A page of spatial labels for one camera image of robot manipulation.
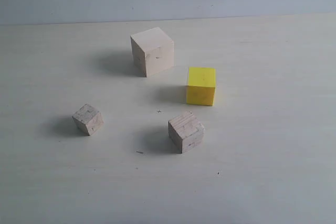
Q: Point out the medium weathered wooden cube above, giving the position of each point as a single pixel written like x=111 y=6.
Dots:
x=185 y=131

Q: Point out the yellow cube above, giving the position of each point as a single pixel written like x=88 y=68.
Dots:
x=201 y=85

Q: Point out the small weathered wooden cube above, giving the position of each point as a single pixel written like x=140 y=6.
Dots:
x=88 y=119

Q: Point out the large pale wooden cube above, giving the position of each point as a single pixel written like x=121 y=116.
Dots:
x=153 y=51

